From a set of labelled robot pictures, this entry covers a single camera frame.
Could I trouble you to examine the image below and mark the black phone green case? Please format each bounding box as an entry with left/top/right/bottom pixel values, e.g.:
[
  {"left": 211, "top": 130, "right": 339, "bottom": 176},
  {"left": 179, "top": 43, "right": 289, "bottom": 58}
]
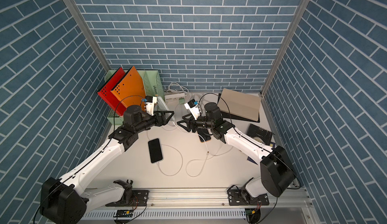
[
  {"left": 148, "top": 138, "right": 163, "bottom": 164},
  {"left": 157, "top": 96, "right": 170, "bottom": 111}
]

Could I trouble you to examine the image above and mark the white power strip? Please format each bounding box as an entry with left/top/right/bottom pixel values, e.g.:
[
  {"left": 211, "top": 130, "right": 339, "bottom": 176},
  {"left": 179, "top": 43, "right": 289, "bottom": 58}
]
[{"left": 164, "top": 93, "right": 185, "bottom": 102}]

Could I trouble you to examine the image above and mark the black phone pink case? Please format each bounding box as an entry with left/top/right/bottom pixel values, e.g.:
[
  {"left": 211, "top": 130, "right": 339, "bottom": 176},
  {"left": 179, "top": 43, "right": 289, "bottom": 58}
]
[{"left": 197, "top": 129, "right": 211, "bottom": 142}]

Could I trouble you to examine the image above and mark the blue book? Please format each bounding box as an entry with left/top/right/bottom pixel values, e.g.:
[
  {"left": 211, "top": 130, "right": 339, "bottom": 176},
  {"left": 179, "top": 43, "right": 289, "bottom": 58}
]
[{"left": 247, "top": 156, "right": 258, "bottom": 165}]

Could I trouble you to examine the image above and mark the green mesh file organizer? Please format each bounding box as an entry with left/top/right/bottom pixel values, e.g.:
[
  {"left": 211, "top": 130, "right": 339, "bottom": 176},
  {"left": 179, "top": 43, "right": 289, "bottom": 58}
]
[{"left": 105, "top": 70, "right": 164, "bottom": 125}]

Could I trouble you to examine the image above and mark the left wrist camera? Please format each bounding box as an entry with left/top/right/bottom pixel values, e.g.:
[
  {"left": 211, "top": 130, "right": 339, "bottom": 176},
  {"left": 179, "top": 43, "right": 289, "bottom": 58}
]
[{"left": 144, "top": 96, "right": 157, "bottom": 116}]

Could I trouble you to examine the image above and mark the black book gold emblem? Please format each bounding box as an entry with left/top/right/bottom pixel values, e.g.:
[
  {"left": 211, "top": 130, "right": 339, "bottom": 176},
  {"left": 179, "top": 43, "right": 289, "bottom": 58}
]
[{"left": 247, "top": 124, "right": 273, "bottom": 146}]

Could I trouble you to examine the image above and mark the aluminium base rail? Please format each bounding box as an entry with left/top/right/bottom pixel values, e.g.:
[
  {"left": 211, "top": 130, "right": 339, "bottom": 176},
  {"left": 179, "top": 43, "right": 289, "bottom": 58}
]
[{"left": 78, "top": 187, "right": 312, "bottom": 210}]

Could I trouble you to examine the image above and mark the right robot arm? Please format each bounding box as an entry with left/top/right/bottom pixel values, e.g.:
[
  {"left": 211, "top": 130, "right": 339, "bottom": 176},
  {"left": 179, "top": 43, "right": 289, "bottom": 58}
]
[{"left": 177, "top": 100, "right": 296, "bottom": 202}]

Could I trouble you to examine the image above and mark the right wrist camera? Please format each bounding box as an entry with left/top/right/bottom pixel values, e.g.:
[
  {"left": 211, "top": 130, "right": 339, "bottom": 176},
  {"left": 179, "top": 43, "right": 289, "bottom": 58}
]
[{"left": 184, "top": 99, "right": 201, "bottom": 120}]

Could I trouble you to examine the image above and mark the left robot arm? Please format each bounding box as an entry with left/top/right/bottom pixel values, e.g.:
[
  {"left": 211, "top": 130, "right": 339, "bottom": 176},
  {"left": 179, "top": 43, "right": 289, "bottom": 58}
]
[{"left": 36, "top": 105, "right": 174, "bottom": 224}]

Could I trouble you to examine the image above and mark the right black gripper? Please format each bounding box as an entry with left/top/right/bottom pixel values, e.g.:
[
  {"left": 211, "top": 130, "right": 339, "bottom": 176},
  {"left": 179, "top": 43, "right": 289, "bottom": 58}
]
[{"left": 178, "top": 113, "right": 215, "bottom": 133}]

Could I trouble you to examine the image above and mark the orange folder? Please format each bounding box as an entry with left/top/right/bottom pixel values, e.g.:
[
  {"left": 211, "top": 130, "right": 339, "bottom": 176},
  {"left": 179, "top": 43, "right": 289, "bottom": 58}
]
[{"left": 110, "top": 66, "right": 146, "bottom": 108}]

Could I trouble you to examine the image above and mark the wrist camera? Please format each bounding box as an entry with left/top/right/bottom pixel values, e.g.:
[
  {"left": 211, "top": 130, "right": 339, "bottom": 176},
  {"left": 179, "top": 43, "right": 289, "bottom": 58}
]
[
  {"left": 184, "top": 99, "right": 201, "bottom": 120},
  {"left": 144, "top": 96, "right": 157, "bottom": 116}
]

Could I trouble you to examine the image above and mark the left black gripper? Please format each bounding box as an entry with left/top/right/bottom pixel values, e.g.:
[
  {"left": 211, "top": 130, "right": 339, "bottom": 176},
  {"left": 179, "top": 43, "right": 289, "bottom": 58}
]
[{"left": 133, "top": 109, "right": 173, "bottom": 134}]

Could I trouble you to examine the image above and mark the red folder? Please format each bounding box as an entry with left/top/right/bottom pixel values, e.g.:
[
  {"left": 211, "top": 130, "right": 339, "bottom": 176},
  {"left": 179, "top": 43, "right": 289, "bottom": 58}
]
[{"left": 97, "top": 68, "right": 126, "bottom": 117}]

